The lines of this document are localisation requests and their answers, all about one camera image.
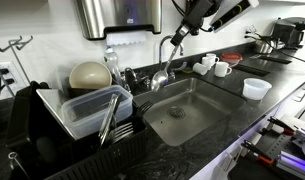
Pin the translucent plastic tub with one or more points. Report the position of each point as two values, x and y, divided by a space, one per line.
255 89

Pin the red lid food container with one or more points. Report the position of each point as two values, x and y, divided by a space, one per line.
231 58

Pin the steel baking tray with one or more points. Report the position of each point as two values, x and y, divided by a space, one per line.
53 100

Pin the white mug front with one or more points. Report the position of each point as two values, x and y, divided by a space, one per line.
222 69

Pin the cream round bowl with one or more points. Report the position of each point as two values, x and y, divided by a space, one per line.
90 75

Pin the steel paper towel dispenser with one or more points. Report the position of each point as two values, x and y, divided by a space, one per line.
99 18

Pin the stainless steel sink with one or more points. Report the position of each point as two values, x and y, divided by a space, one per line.
183 109

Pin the black dish rack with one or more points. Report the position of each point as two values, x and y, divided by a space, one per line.
48 152

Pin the wall power outlet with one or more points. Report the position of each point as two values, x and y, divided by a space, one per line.
7 72

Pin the chrome faucet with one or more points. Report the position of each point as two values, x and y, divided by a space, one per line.
130 77

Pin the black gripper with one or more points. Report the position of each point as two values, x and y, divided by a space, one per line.
192 20

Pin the white mug far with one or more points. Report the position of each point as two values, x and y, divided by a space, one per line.
212 56

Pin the white mug lying sideways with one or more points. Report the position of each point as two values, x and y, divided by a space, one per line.
199 68

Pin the metal tongs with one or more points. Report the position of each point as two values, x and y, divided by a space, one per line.
114 102

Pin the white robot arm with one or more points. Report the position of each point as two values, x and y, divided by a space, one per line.
224 11

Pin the black coffee maker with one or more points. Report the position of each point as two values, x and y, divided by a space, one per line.
289 32

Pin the clear plastic storage container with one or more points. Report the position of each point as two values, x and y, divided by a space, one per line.
83 115

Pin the clear plastic bottle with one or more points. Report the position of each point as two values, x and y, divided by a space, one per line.
111 61

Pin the silver metal fork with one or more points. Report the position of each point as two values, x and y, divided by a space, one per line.
122 131

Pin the white mug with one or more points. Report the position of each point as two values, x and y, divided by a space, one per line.
212 56
222 69
208 62

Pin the white mug middle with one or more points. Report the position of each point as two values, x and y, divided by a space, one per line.
208 62

